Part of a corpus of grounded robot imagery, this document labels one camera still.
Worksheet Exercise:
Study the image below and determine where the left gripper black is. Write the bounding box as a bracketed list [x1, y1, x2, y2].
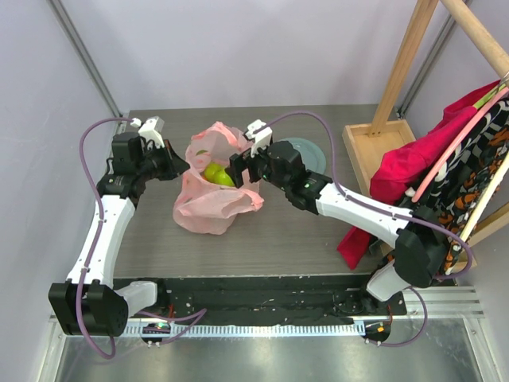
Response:
[135, 139, 189, 181]

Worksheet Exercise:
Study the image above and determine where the green apple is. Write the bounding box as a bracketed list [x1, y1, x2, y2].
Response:
[212, 169, 235, 187]

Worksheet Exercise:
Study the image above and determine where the pink plastic bag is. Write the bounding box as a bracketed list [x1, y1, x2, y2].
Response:
[173, 122, 264, 235]

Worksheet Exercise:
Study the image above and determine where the green pear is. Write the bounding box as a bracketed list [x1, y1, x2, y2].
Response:
[202, 162, 223, 183]

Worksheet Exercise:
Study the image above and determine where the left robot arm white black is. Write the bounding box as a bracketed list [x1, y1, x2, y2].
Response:
[49, 131, 189, 337]

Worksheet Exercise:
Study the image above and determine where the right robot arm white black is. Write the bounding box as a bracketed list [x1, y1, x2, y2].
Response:
[226, 141, 447, 314]

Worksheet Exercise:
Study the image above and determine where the grey plate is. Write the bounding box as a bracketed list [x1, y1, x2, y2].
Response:
[282, 137, 327, 174]

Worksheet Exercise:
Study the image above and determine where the magenta cloth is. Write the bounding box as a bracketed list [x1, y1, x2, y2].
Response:
[336, 79, 503, 271]

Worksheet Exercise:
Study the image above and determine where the patterned black orange cloth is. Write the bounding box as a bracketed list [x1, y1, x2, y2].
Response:
[393, 95, 508, 287]

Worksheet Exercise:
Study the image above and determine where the cream hanger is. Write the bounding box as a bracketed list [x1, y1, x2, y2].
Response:
[460, 154, 508, 245]

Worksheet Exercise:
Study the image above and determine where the wooden round pole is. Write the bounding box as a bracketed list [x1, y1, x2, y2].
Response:
[441, 0, 509, 82]

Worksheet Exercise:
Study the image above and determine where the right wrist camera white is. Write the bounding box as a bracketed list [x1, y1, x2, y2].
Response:
[243, 119, 273, 158]

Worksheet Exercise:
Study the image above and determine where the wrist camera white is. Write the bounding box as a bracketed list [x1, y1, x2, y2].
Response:
[130, 116, 165, 149]
[243, 119, 273, 158]

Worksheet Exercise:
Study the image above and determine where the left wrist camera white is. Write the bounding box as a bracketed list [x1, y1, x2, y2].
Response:
[130, 116, 165, 149]

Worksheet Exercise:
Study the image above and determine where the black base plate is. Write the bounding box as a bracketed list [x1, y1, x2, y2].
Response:
[111, 273, 409, 327]

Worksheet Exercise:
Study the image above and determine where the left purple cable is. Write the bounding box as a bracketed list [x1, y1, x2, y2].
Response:
[79, 115, 208, 359]

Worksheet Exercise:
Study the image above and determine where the purple cable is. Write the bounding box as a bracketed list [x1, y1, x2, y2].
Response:
[262, 111, 476, 348]
[79, 115, 208, 359]

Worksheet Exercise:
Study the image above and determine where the white slotted cable duct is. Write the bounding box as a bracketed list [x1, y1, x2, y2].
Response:
[122, 321, 365, 338]

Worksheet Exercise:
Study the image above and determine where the aluminium frame rail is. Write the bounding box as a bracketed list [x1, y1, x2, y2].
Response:
[47, 0, 122, 117]

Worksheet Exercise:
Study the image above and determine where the wooden upright post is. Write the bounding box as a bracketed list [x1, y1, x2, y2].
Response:
[368, 0, 438, 136]

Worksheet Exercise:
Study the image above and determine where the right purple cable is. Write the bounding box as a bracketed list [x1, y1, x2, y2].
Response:
[262, 111, 476, 348]

